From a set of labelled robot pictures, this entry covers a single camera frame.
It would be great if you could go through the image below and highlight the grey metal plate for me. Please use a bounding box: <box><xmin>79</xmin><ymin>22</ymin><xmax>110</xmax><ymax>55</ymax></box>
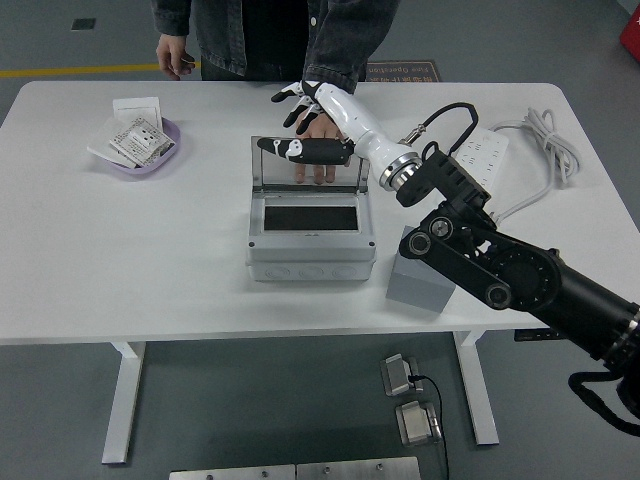
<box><xmin>168</xmin><ymin>463</ymin><xmax>297</xmax><ymax>480</ymax></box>

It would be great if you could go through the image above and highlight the transparent hinged box lid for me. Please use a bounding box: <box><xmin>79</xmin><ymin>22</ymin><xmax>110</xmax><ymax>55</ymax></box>
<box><xmin>249</xmin><ymin>133</ymin><xmax>374</xmax><ymax>196</ymax></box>

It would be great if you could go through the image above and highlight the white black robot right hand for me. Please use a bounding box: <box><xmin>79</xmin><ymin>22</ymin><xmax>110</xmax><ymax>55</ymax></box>
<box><xmin>255</xmin><ymin>79</ymin><xmax>407</xmax><ymax>176</ymax></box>

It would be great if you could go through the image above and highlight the plain white switch plate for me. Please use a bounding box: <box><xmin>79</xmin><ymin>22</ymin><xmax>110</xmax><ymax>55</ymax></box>
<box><xmin>111</xmin><ymin>97</ymin><xmax>164</xmax><ymax>126</ymax></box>

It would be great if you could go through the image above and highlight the white power cord with plug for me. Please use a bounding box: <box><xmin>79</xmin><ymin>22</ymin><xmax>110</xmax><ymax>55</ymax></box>
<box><xmin>487</xmin><ymin>107</ymin><xmax>584</xmax><ymax>221</ymax></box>

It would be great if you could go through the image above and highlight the silver foot pedal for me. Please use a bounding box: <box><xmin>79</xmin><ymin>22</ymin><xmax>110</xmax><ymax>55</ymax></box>
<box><xmin>379</xmin><ymin>353</ymin><xmax>426</xmax><ymax>398</ymax></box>
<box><xmin>394</xmin><ymin>399</ymin><xmax>444</xmax><ymax>447</ymax></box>

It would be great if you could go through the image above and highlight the grey cube with round hole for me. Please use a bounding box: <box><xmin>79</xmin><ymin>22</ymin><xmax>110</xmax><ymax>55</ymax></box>
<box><xmin>384</xmin><ymin>224</ymin><xmax>455</xmax><ymax>315</ymax></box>

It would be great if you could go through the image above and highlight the person's left hand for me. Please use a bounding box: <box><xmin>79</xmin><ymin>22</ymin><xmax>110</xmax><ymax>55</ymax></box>
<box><xmin>293</xmin><ymin>110</ymin><xmax>351</xmax><ymax>186</ymax></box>

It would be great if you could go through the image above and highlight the black pedal cable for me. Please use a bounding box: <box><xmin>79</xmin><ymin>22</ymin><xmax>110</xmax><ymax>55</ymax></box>
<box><xmin>407</xmin><ymin>374</ymin><xmax>451</xmax><ymax>480</ymax></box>

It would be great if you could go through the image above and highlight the dark floor sign with lettering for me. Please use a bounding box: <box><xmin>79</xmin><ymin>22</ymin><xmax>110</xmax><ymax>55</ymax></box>
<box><xmin>365</xmin><ymin>60</ymin><xmax>441</xmax><ymax>84</ymax></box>

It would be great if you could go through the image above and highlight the person's torso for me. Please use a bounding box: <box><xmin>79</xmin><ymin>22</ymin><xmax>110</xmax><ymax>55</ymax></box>
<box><xmin>192</xmin><ymin>0</ymin><xmax>371</xmax><ymax>84</ymax></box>

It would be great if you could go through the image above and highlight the black table control panel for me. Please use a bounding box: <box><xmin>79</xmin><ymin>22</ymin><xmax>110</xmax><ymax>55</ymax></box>
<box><xmin>513</xmin><ymin>327</ymin><xmax>561</xmax><ymax>342</ymax></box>

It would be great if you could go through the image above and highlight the purple plastic tray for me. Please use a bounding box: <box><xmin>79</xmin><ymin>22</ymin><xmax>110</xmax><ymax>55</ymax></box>
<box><xmin>102</xmin><ymin>115</ymin><xmax>182</xmax><ymax>177</ymax></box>

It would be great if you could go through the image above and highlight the socket plate with printed label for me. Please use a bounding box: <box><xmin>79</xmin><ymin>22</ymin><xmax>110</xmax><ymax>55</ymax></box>
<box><xmin>108</xmin><ymin>115</ymin><xmax>171</xmax><ymax>169</ymax></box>

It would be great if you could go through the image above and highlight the white flat plate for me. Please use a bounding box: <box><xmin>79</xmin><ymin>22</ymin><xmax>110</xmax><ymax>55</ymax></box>
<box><xmin>86</xmin><ymin>118</ymin><xmax>136</xmax><ymax>169</ymax></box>

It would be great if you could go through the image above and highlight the white power strip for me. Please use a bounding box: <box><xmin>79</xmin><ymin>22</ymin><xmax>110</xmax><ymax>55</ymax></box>
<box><xmin>452</xmin><ymin>127</ymin><xmax>510</xmax><ymax>189</ymax></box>

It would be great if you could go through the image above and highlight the grey electrical junction box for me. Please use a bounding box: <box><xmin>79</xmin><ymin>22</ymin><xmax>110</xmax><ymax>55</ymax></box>
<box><xmin>244</xmin><ymin>192</ymin><xmax>377</xmax><ymax>284</ymax></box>

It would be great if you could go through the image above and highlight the person's right hand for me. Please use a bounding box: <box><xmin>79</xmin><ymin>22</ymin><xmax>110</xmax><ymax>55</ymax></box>
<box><xmin>156</xmin><ymin>33</ymin><xmax>197</xmax><ymax>81</ymax></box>

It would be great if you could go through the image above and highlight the red object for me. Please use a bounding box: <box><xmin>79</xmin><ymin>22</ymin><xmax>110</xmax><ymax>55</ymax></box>
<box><xmin>618</xmin><ymin>9</ymin><xmax>640</xmax><ymax>51</ymax></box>

